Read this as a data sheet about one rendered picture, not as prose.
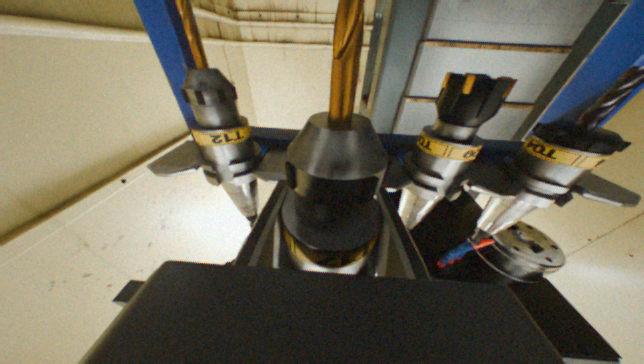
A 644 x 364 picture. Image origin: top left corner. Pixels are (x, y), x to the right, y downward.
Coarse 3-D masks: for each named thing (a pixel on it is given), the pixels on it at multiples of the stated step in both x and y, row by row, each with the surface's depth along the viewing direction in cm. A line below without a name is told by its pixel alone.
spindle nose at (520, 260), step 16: (528, 224) 47; (496, 240) 43; (512, 240) 43; (528, 240) 44; (544, 240) 43; (480, 256) 47; (496, 256) 43; (512, 256) 40; (528, 256) 39; (544, 256) 39; (560, 256) 39; (480, 272) 48; (496, 272) 44; (512, 272) 42; (528, 272) 40; (544, 272) 38; (512, 288) 44
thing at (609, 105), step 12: (624, 72) 13; (636, 72) 12; (624, 84) 13; (636, 84) 12; (612, 96) 13; (624, 96) 13; (600, 108) 14; (612, 108) 13; (588, 120) 14; (600, 120) 14
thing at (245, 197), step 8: (224, 184) 19; (232, 184) 19; (248, 184) 20; (256, 184) 21; (232, 192) 19; (240, 192) 20; (248, 192) 20; (256, 192) 22; (232, 200) 21; (240, 200) 21; (248, 200) 21; (256, 200) 22; (240, 208) 22; (248, 208) 22; (256, 208) 23; (248, 216) 23
